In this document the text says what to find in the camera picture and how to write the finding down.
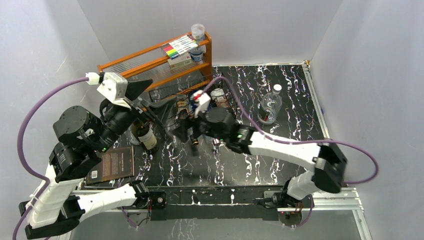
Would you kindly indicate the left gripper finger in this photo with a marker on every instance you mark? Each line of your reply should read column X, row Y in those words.
column 157, row 112
column 135, row 88

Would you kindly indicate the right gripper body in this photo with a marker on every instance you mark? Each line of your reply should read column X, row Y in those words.
column 200, row 123

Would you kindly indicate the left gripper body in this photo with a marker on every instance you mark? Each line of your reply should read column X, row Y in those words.
column 120, row 118

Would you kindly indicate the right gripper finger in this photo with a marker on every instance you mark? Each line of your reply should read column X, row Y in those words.
column 200, row 136
column 181, row 131

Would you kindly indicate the clear whisky bottle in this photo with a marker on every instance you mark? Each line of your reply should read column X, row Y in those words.
column 183, row 110

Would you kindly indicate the dark green wine bottle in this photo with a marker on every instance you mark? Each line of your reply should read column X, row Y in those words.
column 145, row 135

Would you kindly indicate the olive green wine bottle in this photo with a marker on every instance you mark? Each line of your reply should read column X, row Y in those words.
column 219, row 97

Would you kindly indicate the clear bottle white cap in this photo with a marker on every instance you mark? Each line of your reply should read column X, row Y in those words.
column 270, row 106

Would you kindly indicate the blue glass bottle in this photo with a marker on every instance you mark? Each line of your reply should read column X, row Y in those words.
column 192, row 100

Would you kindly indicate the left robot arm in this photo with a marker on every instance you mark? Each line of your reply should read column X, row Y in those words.
column 53, row 209

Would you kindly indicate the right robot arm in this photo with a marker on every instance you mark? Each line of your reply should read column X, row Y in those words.
column 324, row 163

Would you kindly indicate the small clear bottle left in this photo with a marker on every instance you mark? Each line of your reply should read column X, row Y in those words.
column 132, row 139

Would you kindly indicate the orange wooden shelf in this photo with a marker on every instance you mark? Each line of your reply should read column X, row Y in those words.
column 152, row 63

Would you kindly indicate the dark book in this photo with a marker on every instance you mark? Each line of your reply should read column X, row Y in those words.
column 115, row 164

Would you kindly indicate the white cardboard box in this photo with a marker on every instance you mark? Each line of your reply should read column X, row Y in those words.
column 180, row 61

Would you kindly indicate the marker pen set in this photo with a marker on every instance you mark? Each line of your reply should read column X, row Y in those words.
column 179, row 46

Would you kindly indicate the blue label jar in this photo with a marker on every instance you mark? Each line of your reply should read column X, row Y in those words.
column 196, row 54

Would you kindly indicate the clear plastic jar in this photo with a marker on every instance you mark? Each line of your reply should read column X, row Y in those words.
column 198, row 32

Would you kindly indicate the black wire wine rack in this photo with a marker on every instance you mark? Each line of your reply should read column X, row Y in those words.
column 202, row 83

